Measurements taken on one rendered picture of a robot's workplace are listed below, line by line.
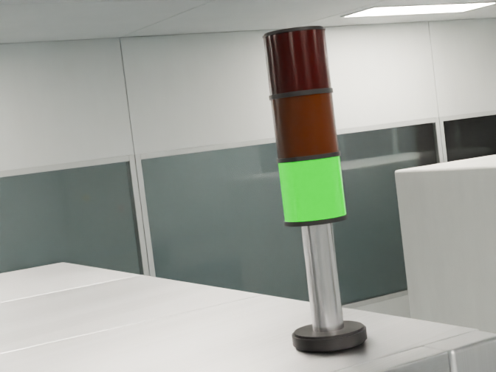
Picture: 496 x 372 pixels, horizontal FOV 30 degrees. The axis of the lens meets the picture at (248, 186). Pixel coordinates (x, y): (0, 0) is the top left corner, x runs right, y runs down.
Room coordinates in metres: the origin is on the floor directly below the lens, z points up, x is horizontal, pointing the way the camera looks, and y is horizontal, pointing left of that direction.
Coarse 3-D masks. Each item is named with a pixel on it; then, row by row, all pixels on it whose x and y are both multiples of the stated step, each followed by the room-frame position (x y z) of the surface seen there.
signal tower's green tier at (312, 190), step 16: (320, 160) 0.71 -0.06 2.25; (336, 160) 0.72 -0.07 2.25; (288, 176) 0.72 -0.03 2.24; (304, 176) 0.71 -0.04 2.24; (320, 176) 0.71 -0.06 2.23; (336, 176) 0.72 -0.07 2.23; (288, 192) 0.72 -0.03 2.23; (304, 192) 0.71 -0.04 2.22; (320, 192) 0.71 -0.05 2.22; (336, 192) 0.72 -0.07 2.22; (288, 208) 0.72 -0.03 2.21; (304, 208) 0.71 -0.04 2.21; (320, 208) 0.71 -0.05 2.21; (336, 208) 0.71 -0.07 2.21
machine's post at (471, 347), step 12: (456, 336) 0.71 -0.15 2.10; (468, 336) 0.70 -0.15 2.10; (480, 336) 0.70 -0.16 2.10; (492, 336) 0.69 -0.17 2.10; (444, 348) 0.67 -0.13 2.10; (456, 348) 0.67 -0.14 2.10; (468, 348) 0.67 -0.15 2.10; (480, 348) 0.68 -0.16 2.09; (492, 348) 0.69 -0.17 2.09; (456, 360) 0.67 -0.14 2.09; (468, 360) 0.67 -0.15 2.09; (480, 360) 0.68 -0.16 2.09; (492, 360) 0.69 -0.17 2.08
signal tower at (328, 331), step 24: (288, 96) 0.71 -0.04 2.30; (312, 240) 0.72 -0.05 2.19; (312, 264) 0.72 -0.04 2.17; (336, 264) 0.73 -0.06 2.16; (312, 288) 0.72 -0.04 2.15; (336, 288) 0.72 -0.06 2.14; (312, 312) 0.73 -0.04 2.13; (336, 312) 0.72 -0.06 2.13; (312, 336) 0.71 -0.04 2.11; (336, 336) 0.71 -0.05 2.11; (360, 336) 0.71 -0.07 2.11
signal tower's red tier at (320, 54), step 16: (288, 32) 0.71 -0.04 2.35; (304, 32) 0.71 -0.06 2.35; (320, 32) 0.72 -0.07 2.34; (272, 48) 0.72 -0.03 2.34; (288, 48) 0.71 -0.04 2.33; (304, 48) 0.71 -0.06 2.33; (320, 48) 0.72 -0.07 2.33; (272, 64) 0.72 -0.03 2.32; (288, 64) 0.71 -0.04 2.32; (304, 64) 0.71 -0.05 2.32; (320, 64) 0.72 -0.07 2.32; (272, 80) 0.72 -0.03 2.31; (288, 80) 0.71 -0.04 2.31; (304, 80) 0.71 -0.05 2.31; (320, 80) 0.71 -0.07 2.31
